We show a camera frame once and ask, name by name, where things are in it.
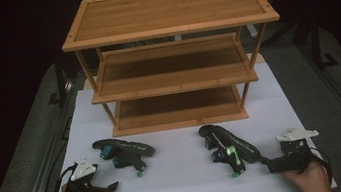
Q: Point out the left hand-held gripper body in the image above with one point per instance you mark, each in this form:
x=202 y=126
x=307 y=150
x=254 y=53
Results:
x=85 y=188

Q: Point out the black metal stand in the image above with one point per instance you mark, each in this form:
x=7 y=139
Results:
x=318 y=45
x=60 y=81

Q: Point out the person's right hand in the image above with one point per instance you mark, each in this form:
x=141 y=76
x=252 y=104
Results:
x=310 y=182

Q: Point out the wooden three-tier shelf rack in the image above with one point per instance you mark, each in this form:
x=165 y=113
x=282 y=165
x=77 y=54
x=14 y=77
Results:
x=166 y=9

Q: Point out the white foam board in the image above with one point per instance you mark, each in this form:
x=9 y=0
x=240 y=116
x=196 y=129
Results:
x=183 y=175

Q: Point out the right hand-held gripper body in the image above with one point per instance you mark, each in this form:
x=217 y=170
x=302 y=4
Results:
x=296 y=152

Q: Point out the black sandal with blue buckle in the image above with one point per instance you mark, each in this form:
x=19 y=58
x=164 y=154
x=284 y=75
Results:
x=125 y=151

